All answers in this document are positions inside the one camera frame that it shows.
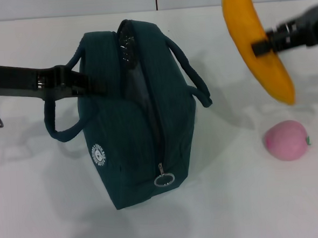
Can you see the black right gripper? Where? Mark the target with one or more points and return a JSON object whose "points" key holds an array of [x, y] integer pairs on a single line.
{"points": [[310, 26]]}

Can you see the yellow banana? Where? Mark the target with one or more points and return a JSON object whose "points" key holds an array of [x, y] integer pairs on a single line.
{"points": [[242, 16]]}

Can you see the dark teal lunch bag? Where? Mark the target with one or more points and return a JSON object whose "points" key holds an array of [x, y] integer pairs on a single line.
{"points": [[121, 126]]}

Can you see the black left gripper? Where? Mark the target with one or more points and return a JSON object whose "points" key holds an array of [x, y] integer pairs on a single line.
{"points": [[13, 78]]}

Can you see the pink toy peach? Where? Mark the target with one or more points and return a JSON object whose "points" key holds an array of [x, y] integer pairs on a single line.
{"points": [[284, 141]]}

